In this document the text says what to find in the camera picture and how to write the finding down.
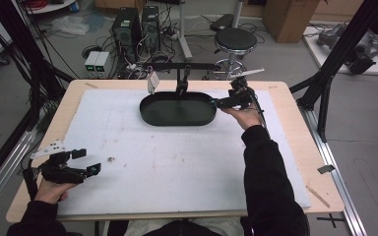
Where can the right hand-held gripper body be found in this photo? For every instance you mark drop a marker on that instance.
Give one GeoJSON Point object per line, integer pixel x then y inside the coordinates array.
{"type": "Point", "coordinates": [239, 96]}

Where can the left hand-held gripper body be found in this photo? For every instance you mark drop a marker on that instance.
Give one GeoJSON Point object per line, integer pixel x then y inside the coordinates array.
{"type": "Point", "coordinates": [59, 172]}

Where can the black oval tray hanger stand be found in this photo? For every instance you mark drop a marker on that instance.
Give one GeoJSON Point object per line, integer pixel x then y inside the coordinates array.
{"type": "Point", "coordinates": [177, 113]}

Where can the person's right hand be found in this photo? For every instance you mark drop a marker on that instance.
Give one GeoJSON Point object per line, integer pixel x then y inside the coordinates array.
{"type": "Point", "coordinates": [246, 118]}

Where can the person's left hand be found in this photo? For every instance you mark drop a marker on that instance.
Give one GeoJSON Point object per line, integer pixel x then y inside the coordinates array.
{"type": "Point", "coordinates": [50, 193]}

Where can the black round stool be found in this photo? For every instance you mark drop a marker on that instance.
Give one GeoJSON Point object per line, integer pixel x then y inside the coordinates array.
{"type": "Point", "coordinates": [235, 38]}

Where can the black flat case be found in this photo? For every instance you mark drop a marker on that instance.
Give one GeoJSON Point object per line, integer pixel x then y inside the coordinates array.
{"type": "Point", "coordinates": [222, 22]}

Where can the white desk leg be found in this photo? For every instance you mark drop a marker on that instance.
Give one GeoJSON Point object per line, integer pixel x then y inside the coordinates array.
{"type": "Point", "coordinates": [184, 36]}

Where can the person's lap light trousers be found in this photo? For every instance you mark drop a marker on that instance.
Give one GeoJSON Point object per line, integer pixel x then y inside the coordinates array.
{"type": "Point", "coordinates": [138, 227]}

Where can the white table mat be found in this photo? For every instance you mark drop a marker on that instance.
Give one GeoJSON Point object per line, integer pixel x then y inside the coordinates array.
{"type": "Point", "coordinates": [177, 170]}

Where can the brown cardboard box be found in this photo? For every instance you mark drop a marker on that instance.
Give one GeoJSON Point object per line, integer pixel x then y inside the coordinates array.
{"type": "Point", "coordinates": [288, 19]}

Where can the white bench power supply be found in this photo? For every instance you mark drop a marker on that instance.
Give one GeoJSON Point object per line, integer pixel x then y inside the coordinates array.
{"type": "Point", "coordinates": [91, 64]}
{"type": "Point", "coordinates": [102, 64]}

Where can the slim black computer tower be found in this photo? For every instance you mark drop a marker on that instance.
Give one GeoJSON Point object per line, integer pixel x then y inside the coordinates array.
{"type": "Point", "coordinates": [151, 26]}

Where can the grey tape piece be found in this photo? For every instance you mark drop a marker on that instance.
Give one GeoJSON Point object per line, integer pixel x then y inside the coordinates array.
{"type": "Point", "coordinates": [326, 169]}

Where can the large black computer tower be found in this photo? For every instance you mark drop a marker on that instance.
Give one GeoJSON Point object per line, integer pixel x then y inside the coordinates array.
{"type": "Point", "coordinates": [126, 29]}

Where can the thin wooden stick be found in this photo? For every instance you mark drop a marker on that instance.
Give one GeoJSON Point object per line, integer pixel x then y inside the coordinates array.
{"type": "Point", "coordinates": [318, 196]}

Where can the clear plastic bag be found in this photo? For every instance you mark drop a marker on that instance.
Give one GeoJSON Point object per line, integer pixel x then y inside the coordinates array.
{"type": "Point", "coordinates": [70, 25]}

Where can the grey robot device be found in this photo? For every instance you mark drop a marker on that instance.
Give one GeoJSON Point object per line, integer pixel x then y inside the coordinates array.
{"type": "Point", "coordinates": [362, 49]}

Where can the black cross floor tape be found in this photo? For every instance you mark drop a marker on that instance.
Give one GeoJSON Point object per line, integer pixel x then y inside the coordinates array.
{"type": "Point", "coordinates": [331, 220]}

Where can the aluminium rail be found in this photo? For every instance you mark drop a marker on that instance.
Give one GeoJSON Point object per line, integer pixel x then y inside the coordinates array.
{"type": "Point", "coordinates": [0, 183]}
{"type": "Point", "coordinates": [334, 180]}

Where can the black metal frame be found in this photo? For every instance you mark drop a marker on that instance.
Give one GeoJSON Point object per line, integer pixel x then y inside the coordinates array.
{"type": "Point", "coordinates": [23, 49]}
{"type": "Point", "coordinates": [341, 49]}

